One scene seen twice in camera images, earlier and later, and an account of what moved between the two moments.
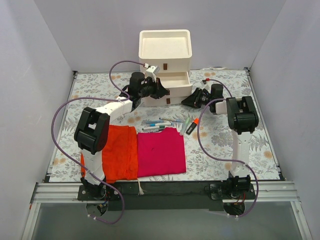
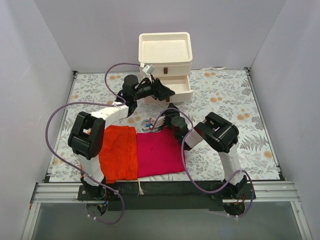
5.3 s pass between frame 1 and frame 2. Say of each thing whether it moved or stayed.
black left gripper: stayed
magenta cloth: stayed
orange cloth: stayed
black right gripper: moved
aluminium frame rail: stayed
